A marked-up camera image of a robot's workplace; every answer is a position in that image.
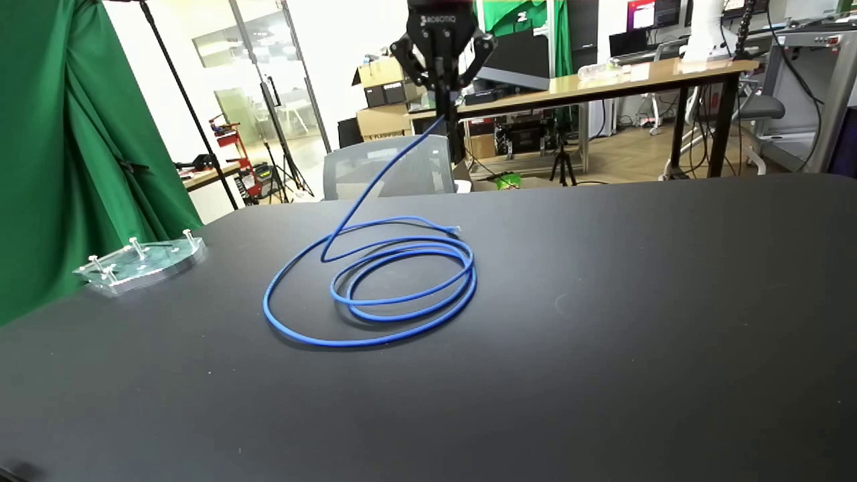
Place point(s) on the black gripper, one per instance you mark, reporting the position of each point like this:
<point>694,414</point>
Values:
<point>444,17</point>

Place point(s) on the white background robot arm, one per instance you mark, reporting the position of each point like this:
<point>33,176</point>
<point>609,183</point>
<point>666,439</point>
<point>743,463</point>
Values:
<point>706,28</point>

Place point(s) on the stacked cardboard boxes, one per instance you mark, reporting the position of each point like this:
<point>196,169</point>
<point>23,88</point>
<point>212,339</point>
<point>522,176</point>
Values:
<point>388,97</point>

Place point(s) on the grey mesh office chair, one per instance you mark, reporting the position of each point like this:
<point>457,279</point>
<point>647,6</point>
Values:
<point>392,169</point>

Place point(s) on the long wooden desk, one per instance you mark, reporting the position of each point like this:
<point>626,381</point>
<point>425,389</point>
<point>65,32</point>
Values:
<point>591,82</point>

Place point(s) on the small black tripod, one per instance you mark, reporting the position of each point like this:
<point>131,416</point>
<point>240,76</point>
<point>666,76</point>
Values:
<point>564,161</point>

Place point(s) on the monitor with pink screen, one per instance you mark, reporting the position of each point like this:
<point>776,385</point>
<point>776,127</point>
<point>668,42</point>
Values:
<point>654,14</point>

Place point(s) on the red tool cart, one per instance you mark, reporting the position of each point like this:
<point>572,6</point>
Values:
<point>240,161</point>

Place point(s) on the black light stand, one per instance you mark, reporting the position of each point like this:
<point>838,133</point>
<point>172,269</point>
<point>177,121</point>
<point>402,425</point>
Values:
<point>188,97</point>

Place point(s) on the black swivel chair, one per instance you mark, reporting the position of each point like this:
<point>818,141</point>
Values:
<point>760,116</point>

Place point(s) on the clear acrylic plate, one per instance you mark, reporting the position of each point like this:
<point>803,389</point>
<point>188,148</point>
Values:
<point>143,261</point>

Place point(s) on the green screen cloth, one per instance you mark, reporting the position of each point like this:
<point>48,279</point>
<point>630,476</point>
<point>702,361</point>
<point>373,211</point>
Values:
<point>70,152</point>

